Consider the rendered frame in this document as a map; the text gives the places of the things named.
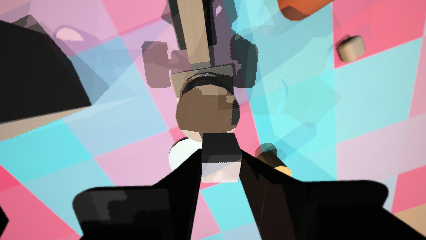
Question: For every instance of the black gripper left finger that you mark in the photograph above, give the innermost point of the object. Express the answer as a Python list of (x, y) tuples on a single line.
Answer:
[(170, 204)]

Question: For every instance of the orange cylinder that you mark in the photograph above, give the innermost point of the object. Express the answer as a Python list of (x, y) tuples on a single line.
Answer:
[(297, 10)]

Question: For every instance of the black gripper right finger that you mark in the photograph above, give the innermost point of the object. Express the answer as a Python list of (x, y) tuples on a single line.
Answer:
[(283, 207)]

